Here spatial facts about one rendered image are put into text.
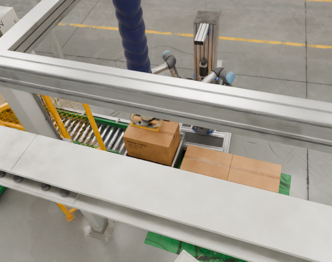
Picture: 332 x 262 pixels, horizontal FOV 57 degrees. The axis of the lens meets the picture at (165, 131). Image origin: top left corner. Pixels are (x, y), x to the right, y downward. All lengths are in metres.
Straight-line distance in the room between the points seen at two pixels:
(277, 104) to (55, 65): 0.72
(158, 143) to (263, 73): 3.02
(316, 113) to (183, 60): 5.46
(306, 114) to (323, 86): 5.16
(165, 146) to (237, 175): 0.96
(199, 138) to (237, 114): 3.71
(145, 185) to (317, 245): 0.36
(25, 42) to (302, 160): 4.04
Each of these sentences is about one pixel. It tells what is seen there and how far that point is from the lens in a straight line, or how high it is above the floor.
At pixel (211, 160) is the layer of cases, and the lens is 3.96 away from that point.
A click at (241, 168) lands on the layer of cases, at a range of 3.93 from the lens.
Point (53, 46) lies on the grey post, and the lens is 6.09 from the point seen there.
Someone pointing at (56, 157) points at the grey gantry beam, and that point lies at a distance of 0.82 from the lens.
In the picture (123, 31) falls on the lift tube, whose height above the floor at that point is 2.39.
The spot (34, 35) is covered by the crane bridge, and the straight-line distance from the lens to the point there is 1.73.
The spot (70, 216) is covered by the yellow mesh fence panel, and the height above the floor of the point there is 0.05.
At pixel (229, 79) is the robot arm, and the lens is 3.36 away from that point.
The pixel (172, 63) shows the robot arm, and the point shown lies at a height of 1.64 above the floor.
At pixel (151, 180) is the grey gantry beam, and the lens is 0.71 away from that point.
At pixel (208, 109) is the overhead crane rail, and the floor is 3.17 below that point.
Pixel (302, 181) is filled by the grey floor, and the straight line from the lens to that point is 4.66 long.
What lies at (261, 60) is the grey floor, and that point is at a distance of 6.33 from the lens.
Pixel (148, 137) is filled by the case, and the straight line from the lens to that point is 3.70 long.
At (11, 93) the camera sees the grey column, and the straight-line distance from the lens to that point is 2.29.
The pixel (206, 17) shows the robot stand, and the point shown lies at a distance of 3.53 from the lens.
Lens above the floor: 3.83
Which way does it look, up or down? 50 degrees down
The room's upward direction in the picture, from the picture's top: 7 degrees counter-clockwise
